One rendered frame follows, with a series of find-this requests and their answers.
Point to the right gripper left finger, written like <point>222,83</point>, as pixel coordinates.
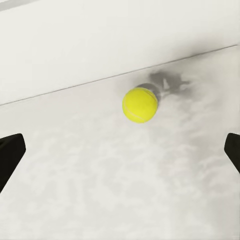
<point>12,150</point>

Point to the tennis ball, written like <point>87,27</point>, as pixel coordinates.
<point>140,104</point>

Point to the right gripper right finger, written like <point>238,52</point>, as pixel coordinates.
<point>232,149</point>

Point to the desk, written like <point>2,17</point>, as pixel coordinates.
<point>91,173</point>

